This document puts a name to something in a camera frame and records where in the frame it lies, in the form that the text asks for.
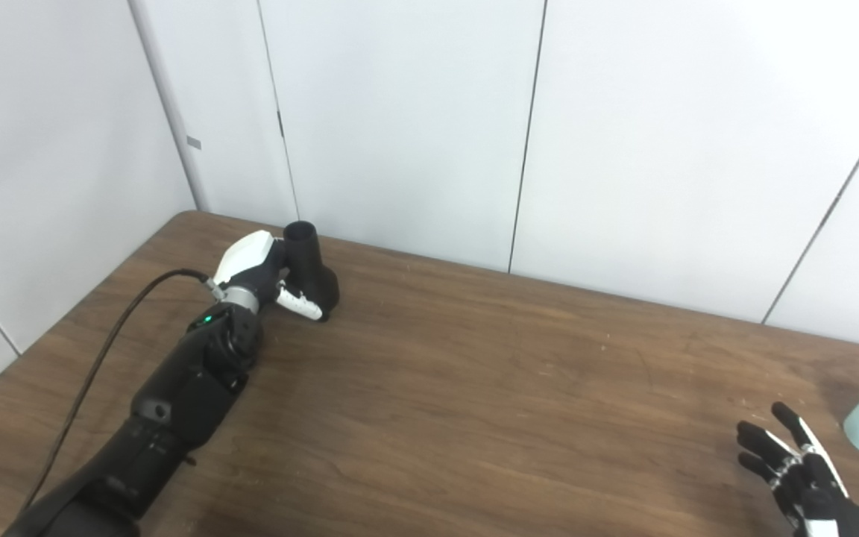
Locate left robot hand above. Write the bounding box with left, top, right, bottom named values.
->
left=213, top=230, right=326, bottom=323

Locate black nozzle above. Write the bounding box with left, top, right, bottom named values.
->
left=283, top=221, right=340, bottom=323

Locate white corner post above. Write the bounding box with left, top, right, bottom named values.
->
left=128, top=0, right=210, bottom=213

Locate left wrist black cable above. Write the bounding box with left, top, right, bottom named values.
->
left=19, top=268, right=223, bottom=515

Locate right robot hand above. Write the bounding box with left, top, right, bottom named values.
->
left=735, top=402, right=859, bottom=537

